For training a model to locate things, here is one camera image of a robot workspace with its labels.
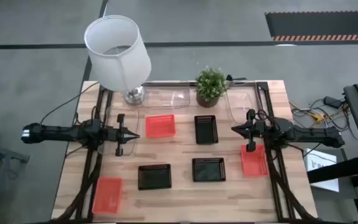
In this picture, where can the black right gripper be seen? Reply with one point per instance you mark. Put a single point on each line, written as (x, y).
(253, 130)

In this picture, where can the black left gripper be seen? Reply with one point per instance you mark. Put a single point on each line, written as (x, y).
(120, 136)

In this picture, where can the red plastic basket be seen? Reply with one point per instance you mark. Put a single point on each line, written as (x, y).
(160, 126)
(255, 163)
(107, 195)

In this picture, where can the black plastic basket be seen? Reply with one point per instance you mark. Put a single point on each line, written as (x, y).
(206, 130)
(154, 177)
(208, 170)

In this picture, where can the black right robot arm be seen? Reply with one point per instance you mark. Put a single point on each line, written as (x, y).
(309, 135)

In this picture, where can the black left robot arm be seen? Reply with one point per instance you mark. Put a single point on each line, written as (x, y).
(61, 133)

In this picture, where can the small green potted plant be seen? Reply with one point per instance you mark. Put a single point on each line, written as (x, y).
(211, 84)

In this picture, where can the white shade table lamp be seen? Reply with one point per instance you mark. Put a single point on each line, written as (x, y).
(117, 71)

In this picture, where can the white cardboard box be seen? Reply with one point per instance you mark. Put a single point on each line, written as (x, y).
(317, 158)

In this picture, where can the black power adapter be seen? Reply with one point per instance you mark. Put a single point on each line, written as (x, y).
(332, 101)

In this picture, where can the grey metal stand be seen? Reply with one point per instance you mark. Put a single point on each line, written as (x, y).
(5, 152)

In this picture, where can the black hazard-striped floor mat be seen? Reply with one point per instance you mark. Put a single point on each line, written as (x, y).
(322, 25)

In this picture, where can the black aluminium table frame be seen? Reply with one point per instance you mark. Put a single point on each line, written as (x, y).
(263, 85)

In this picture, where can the black clamp bracket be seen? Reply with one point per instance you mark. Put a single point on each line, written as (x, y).
(229, 77)

